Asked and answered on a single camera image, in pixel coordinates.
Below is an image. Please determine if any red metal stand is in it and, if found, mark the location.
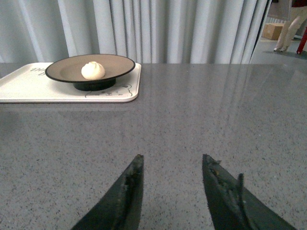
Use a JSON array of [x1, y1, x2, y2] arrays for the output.
[[296, 27, 307, 55]]

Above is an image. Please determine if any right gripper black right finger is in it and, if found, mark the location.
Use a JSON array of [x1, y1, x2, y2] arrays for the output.
[[202, 154, 295, 230]]

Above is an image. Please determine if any brown cardboard box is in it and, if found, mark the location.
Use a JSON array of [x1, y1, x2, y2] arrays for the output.
[[261, 23, 284, 40]]

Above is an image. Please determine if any white printed serving tray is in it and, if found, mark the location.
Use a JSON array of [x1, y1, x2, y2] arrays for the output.
[[0, 62, 142, 103]]

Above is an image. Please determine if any grey pleated curtain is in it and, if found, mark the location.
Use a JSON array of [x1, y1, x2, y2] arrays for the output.
[[0, 0, 270, 64]]

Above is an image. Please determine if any tan plate with black rim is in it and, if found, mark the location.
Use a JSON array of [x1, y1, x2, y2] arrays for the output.
[[45, 54, 136, 91]]

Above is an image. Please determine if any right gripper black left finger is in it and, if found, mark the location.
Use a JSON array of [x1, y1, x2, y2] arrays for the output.
[[72, 155, 144, 230]]

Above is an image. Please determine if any white steamed bun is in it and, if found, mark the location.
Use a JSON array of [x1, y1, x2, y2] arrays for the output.
[[81, 61, 106, 81]]

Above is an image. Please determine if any person in beige trousers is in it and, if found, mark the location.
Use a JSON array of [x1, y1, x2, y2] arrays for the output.
[[274, 0, 307, 52]]

